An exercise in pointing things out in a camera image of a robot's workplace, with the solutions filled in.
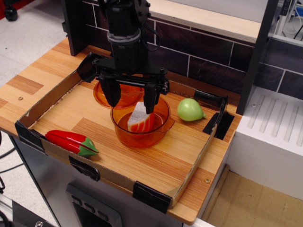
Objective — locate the salmon sushi toy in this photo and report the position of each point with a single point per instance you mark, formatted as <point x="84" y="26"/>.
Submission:
<point x="140" y="121"/>

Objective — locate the cardboard fence with black tape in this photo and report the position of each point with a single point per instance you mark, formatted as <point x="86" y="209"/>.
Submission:
<point x="156" y="167"/>

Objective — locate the white toy sink drainer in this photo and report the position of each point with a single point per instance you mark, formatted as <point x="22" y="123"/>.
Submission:
<point x="268" y="144"/>

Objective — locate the green toy pear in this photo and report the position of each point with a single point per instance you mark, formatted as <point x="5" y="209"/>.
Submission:
<point x="190" y="110"/>

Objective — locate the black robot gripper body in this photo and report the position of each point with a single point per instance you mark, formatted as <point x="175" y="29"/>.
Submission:
<point x="130" y="65"/>

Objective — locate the toy oven control panel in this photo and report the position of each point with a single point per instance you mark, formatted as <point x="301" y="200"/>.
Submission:
<point x="91" y="212"/>

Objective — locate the red toy chili pepper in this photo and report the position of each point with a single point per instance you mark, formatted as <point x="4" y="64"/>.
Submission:
<point x="73" y="142"/>

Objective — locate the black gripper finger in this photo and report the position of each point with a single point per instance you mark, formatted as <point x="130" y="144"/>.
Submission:
<point x="151" y="96"/>
<point x="112" y="90"/>

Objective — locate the black caster wheel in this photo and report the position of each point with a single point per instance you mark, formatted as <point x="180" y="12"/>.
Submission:
<point x="10" y="13"/>

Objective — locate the orange transparent pot lid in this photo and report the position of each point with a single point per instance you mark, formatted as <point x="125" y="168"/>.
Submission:
<point x="130" y="95"/>

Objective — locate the orange transparent pot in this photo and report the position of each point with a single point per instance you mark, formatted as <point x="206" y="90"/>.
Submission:
<point x="162" y="124"/>

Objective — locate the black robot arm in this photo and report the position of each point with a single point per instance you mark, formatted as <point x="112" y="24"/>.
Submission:
<point x="126" y="17"/>

